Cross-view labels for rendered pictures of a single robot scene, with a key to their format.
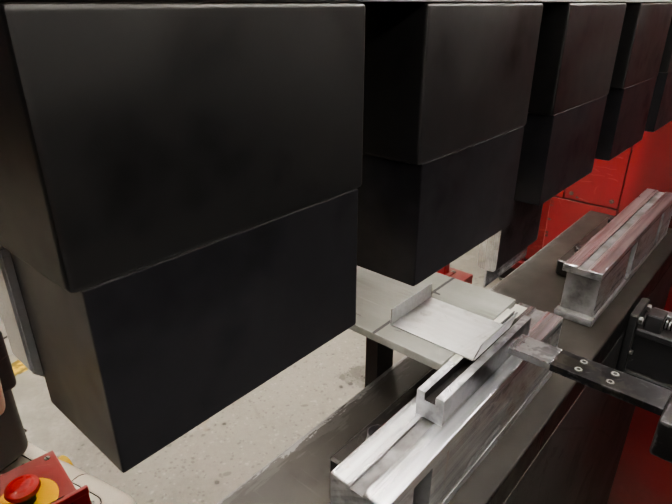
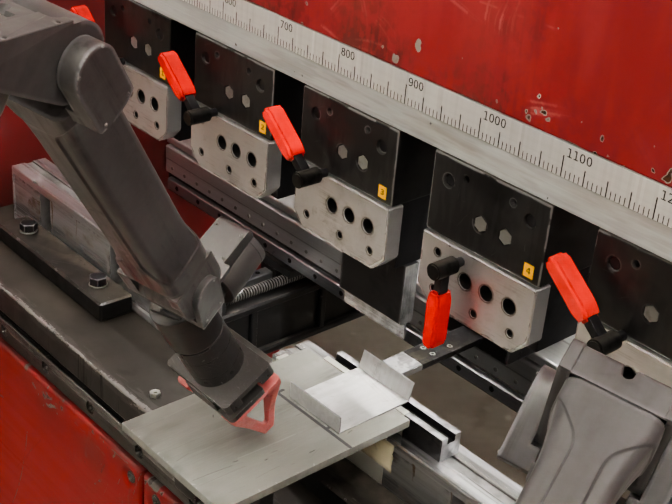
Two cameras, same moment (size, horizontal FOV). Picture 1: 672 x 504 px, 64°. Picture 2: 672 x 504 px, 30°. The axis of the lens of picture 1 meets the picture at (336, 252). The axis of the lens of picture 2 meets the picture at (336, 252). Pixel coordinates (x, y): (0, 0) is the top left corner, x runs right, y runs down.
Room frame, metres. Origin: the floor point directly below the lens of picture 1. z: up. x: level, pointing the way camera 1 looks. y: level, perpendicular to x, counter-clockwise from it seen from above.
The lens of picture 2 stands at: (0.45, 1.04, 1.82)
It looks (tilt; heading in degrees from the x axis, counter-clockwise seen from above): 28 degrees down; 276
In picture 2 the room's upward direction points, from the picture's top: 5 degrees clockwise
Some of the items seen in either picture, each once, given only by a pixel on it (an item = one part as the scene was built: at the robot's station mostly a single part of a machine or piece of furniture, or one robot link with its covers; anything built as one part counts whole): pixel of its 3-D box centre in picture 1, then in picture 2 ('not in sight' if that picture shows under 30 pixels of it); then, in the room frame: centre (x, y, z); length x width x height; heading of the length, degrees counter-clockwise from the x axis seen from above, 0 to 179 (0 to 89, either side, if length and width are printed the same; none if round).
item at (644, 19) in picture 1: (604, 77); (257, 111); (0.69, -0.33, 1.26); 0.15 x 0.09 x 0.17; 139
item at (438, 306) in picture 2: not in sight; (442, 302); (0.44, -0.03, 1.20); 0.04 x 0.02 x 0.10; 49
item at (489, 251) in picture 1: (511, 229); (377, 283); (0.52, -0.18, 1.13); 0.10 x 0.02 x 0.10; 139
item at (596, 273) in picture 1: (623, 246); (113, 249); (0.93, -0.54, 0.92); 0.50 x 0.06 x 0.10; 139
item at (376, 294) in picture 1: (389, 295); (267, 424); (0.61, -0.07, 1.00); 0.26 x 0.18 x 0.01; 49
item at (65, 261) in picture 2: (596, 245); (62, 265); (1.01, -0.53, 0.89); 0.30 x 0.05 x 0.03; 139
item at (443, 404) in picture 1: (478, 360); (388, 403); (0.49, -0.16, 0.99); 0.20 x 0.03 x 0.03; 139
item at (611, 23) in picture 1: (538, 96); (370, 171); (0.54, -0.20, 1.26); 0.15 x 0.09 x 0.17; 139
